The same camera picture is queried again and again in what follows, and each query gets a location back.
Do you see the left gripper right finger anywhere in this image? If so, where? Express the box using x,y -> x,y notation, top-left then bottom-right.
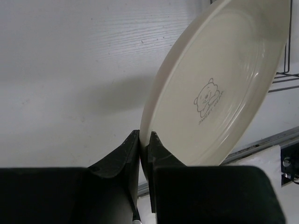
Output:
140,131 -> 186,213

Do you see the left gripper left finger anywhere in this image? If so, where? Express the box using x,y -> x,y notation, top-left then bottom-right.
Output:
85,130 -> 139,224

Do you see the cream bear plate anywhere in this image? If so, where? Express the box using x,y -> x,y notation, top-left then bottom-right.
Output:
140,0 -> 290,177

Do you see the grey wire dish rack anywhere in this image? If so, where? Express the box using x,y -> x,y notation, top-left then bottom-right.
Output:
269,0 -> 299,93

